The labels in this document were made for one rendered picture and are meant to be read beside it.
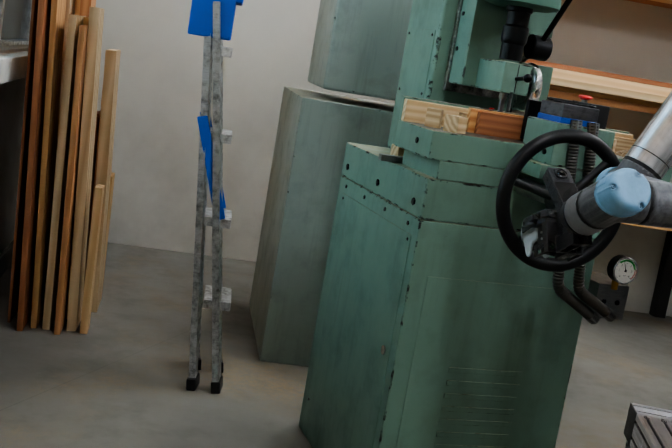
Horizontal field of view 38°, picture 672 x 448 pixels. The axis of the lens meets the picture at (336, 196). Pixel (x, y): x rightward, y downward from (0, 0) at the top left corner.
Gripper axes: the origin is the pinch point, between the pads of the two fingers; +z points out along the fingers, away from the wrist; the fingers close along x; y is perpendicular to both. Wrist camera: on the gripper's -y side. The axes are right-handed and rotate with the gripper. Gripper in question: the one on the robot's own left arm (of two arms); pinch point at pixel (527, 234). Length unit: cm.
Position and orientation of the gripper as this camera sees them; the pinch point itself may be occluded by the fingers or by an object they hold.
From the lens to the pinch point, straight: 189.0
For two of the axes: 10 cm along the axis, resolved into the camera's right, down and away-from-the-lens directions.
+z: -2.8, 3.0, 9.1
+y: -0.2, 9.5, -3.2
